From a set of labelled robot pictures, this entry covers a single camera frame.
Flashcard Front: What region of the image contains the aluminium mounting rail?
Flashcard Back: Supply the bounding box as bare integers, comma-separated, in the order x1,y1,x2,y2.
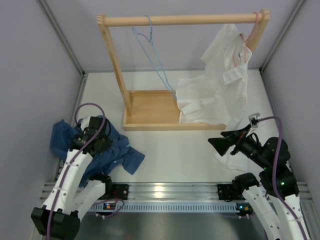
39,181,313,201

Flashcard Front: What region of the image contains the white shirt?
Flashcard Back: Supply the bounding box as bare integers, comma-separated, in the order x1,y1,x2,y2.
175,23,253,171

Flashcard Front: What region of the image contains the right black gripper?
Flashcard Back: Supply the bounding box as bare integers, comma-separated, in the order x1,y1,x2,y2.
208,123,271,169

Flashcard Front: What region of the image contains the blue checked shirt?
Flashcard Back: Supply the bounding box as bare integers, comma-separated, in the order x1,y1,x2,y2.
49,120,145,188

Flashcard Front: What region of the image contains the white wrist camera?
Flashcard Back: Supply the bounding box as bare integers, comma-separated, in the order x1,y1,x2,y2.
78,116,91,131
248,112,261,129

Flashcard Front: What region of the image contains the pink wire hanger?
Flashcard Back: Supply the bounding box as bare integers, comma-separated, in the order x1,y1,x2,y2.
231,11,261,67

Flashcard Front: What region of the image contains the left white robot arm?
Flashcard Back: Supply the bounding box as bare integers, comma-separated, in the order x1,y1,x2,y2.
31,116,113,240

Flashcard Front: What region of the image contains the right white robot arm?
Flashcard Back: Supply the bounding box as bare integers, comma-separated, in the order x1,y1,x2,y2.
208,125,317,240

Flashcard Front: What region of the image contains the left aluminium frame post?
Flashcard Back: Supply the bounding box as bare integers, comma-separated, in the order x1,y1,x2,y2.
36,0,85,76

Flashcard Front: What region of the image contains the aluminium frame post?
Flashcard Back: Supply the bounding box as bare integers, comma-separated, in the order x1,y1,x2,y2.
259,0,308,75
36,0,85,76

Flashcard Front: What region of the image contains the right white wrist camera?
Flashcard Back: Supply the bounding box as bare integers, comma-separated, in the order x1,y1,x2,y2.
248,112,261,129

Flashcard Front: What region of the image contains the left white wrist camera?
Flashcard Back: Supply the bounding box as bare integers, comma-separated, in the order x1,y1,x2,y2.
78,116,91,131

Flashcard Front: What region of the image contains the light blue wire hanger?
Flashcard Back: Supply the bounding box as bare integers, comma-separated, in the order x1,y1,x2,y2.
131,15,177,101

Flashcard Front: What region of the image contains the right aluminium frame post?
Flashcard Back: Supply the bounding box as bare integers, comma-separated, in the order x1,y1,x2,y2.
259,0,308,75

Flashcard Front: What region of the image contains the wooden clothes rack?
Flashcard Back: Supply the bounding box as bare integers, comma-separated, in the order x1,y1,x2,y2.
96,9,271,131

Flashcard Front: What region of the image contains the perforated cable duct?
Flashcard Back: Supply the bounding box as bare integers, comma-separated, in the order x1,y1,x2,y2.
89,202,252,213

